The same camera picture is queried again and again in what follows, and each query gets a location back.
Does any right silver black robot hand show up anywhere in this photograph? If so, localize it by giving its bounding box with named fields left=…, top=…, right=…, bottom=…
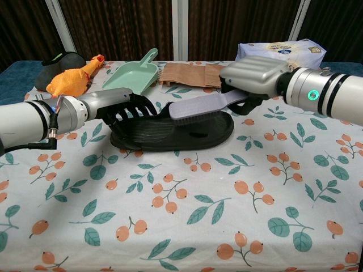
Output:
left=220, top=56, right=292, bottom=116

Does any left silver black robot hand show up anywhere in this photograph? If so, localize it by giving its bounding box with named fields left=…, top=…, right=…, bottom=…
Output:
left=78, top=87, right=158, bottom=142

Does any black slide sandal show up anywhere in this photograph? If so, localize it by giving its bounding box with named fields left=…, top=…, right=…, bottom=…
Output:
left=109, top=101, right=235, bottom=152

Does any grey scrub brush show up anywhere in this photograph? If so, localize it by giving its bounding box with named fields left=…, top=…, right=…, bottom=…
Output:
left=168, top=91, right=249, bottom=127

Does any dark gray shoe green lining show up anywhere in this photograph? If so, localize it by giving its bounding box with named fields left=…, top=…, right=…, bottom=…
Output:
left=34, top=51, right=87, bottom=92

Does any mint green plastic dustpan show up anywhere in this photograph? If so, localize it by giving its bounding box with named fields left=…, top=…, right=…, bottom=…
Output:
left=102, top=48, right=159, bottom=96

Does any orange rubber chicken toy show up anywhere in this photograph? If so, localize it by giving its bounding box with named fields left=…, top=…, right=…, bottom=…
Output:
left=46, top=54, right=105, bottom=99

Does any pale purple tissue pack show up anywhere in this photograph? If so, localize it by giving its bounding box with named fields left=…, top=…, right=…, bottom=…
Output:
left=237, top=39, right=327, bottom=71

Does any dark brown curtain panel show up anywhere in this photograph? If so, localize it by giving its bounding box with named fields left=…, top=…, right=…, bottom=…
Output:
left=188, top=0, right=299, bottom=62
left=299, top=0, right=363, bottom=63
left=58, top=0, right=174, bottom=62
left=0, top=0, right=64, bottom=73

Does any brown paper bag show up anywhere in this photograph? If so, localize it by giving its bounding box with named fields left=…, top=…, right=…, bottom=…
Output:
left=158, top=62, right=227, bottom=88

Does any floral print tablecloth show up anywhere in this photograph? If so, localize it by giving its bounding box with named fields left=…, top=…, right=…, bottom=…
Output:
left=0, top=61, right=363, bottom=272

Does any black arm connector cable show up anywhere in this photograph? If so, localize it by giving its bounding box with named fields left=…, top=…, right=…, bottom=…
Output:
left=27, top=112, right=60, bottom=151

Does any silver partition frame post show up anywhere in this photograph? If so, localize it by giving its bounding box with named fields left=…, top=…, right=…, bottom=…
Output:
left=171, top=0, right=189, bottom=62
left=45, top=0, right=77, bottom=54
left=288, top=0, right=312, bottom=42

